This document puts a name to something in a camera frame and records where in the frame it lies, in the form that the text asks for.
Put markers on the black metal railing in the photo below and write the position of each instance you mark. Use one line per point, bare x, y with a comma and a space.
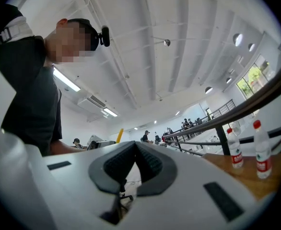
222, 138

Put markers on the black cap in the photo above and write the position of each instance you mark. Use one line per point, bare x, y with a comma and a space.
95, 39

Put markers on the ceiling strip light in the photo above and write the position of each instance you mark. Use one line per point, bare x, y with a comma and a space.
110, 112
66, 79

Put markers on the red-capped water bottle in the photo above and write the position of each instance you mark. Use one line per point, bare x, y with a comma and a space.
262, 152
235, 150

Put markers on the person in black shirt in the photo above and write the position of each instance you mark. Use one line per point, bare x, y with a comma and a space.
30, 92

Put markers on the black head-mounted camera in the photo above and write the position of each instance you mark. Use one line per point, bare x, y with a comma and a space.
105, 36

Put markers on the person's head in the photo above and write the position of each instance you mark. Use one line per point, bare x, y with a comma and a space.
66, 44

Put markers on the person's left forearm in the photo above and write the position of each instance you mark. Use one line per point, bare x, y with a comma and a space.
63, 148

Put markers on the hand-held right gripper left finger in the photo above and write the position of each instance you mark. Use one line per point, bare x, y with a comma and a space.
83, 176

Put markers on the round ceiling lamp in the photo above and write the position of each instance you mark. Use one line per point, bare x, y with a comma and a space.
229, 80
251, 47
238, 39
208, 90

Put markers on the grey ceiling dome fixture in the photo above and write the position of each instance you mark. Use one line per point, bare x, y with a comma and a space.
167, 42

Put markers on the brown wooden table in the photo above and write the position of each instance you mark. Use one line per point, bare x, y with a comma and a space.
246, 181

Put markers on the white ceiling air conditioner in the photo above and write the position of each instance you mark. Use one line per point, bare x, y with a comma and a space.
90, 102

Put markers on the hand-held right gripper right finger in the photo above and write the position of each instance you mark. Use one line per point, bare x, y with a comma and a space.
190, 188

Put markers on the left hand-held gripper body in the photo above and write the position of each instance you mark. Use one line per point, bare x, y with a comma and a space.
99, 144

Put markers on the large window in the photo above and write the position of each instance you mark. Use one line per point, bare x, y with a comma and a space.
253, 78

